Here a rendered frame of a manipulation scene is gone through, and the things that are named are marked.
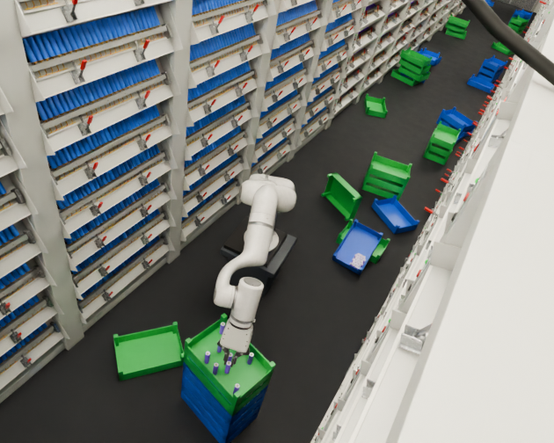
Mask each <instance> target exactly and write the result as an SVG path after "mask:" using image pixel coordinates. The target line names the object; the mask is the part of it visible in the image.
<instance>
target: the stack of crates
mask: <svg viewBox="0 0 554 443"><path fill-rule="evenodd" d="M411 167H412V163H410V164H409V165H406V164H403V163H399V162H396V161H393V160H390V159H388V158H385V157H382V156H378V155H377V152H375V153H374V155H373V158H372V160H371V163H370V165H369V167H368V170H367V173H366V175H365V178H364V181H363V184H362V188H361V189H362V190H364V191H367V192H371V193H374V194H377V195H380V196H383V197H385V198H388V199H390V198H393V196H394V195H397V198H396V200H397V201H399V199H400V197H401V195H402V193H403V191H404V189H405V187H406V185H407V183H408V181H409V179H410V171H411Z"/></svg>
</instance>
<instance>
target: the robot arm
mask: <svg viewBox="0 0 554 443"><path fill-rule="evenodd" d="M296 197H297V196H296V193H295V185H294V184H293V182H292V181H290V180H288V179H286V178H278V177H273V176H268V175H263V174H254V175H251V176H250V177H249V179H248V180H246V181H244V182H243V183H242V184H241V186H240V189H239V198H240V200H241V201H242V202H243V203H244V204H246V205H249V206H251V212H250V217H249V222H248V227H247V230H246V231H245V233H244V250H243V252H242V253H241V254H240V255H239V256H238V257H236V258H234V259H232V260H231V261H230V262H229V263H228V264H226V265H225V266H224V267H223V269H222V270H221V271H220V273H219V275H218V277H217V281H216V284H215V291H214V304H215V305H217V306H220V307H224V308H228V309H232V310H231V313H230V318H229V320H228V322H227V323H226V325H225V328H224V330H223V333H222V337H221V338H220V339H219V341H218V342H217V345H219V346H220V347H221V348H222V350H223V351H224V354H225V355H224V358H223V361H224V365H226V363H227V361H228V358H229V356H230V351H229V349H232V350H235V351H236V353H235V354H234V357H233V359H232V362H231V365H230V366H231V367H233V364H234V365H236V362H237V358H238V357H240V356H243V355H249V354H250V347H249V345H250V342H251V335H252V330H253V325H252V323H255V319H254V318H255V315H256V312H257V309H258V305H259V301H260V297H261V295H262V291H263V288H264V285H263V283H262V282H261V281H260V280H257V279H255V278H252V277H243V278H242V279H241V280H240V281H239V284H238V286H237V287H235V286H231V285H230V278H231V276H232V274H233V273H234V272H235V271H237V270H238V269H241V268H244V267H250V266H262V265H264V264H265V263H266V261H267V256H268V252H269V251H272V250H273V249H275V248H276V246H277V245H278V242H279V237H278V235H277V234H276V232H275V231H274V227H275V222H276V217H277V213H278V212H288V211H290V210H292V209H293V208H294V206H295V203H296Z"/></svg>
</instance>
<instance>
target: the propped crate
mask: <svg viewBox="0 0 554 443"><path fill-rule="evenodd" d="M382 236H383V233H382V232H381V233H378V232H376V231H374V230H373V229H370V228H368V227H366V226H364V225H363V224H361V223H359V222H358V220H356V219H355V220H354V223H353V225H352V227H351V228H350V229H349V230H348V232H347V234H346V236H345V237H344V239H343V241H342V242H341V244H340V245H339V247H338V249H337V250H336V251H335V252H334V254H333V257H332V260H333V261H335V262H337V263H339V264H341V265H343V266H344V267H346V268H347V269H349V270H351V271H353V272H355V273H357V274H359V275H361V272H362V271H363V269H364V267H365V266H366V264H367V262H368V261H369V259H370V257H371V256H372V254H373V252H374V250H375V248H376V246H377V245H378V244H379V242H380V240H381V239H382ZM357 253H360V254H361V255H362V256H365V259H366V261H365V263H364V265H363V266H362V267H360V268H359V270H357V269H355V268H354V267H352V266H350V263H351V262H352V259H353V258H354V255H355V254H357Z"/></svg>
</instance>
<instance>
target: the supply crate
mask: <svg viewBox="0 0 554 443"><path fill-rule="evenodd" d="M227 317H228V316H227V315H226V314H225V313H224V314H222V315H221V319H220V320H218V321H217V322H215V323H213V324H212V325H210V326H209V327H208V328H206V329H205V330H204V331H202V332H201V333H200V334H198V335H197V336H195V337H194V338H192V339H190V338H188V339H186V340H185V352H186V354H187V355H188V356H189V357H190V358H191V359H192V361H193V362H194V363H195V364H196V365H197V366H198V367H199V369H200V370H201V371H202V372H203V373H204V374H205V375H206V376H207V377H208V378H209V380H211V381H212V382H213V384H214V385H215V386H216V387H217V388H218V389H219V390H220V392H221V393H222V394H223V395H224V396H225V397H226V398H227V400H228V401H229V402H230V403H231V404H232V405H233V406H234V408H235V407H236V406H238V405H239V404H240V403H241V402H242V401H243V400H244V399H245V398H246V397H247V396H248V395H249V394H250V393H252V392H253V391H254V390H255V389H256V388H257V387H259V386H260V385H261V384H262V383H263V382H264V381H265V380H267V379H268V378H269V377H270V376H271V375H272V374H273V371H274V368H275V363H274V362H273V361H272V362H269V361H268V360H267V359H266V358H265V357H264V356H263V355H262V354H261V353H260V352H259V351H258V350H257V349H256V348H255V347H254V346H253V345H252V344H251V343H250V345H249V347H250V352H252V353H253V354H254V356H253V359H252V363H251V364H250V365H248V364H247V360H248V357H249V355H243V356H240V357H238V358H237V362H236V365H234V364H233V367H230V372H229V373H228V374H226V373H224V370H225V367H226V365H224V361H223V358H224V355H225V354H224V351H223V350H222V351H221V352H217V346H218V345H217V342H218V341H219V339H220V338H221V337H222V334H220V333H219V331H220V326H221V323H225V325H226V323H227V322H228V320H227ZM206 352H210V357H209V362H208V363H207V364H205V362H204V360H205V354H206ZM215 363H218V364H219V366H218V371H217V374H216V375H214V374H213V368H214V364H215ZM237 383H238V384H239V385H240V388H239V390H238V391H237V392H236V393H235V394H234V395H233V391H234V387H235V385H236V384H237Z"/></svg>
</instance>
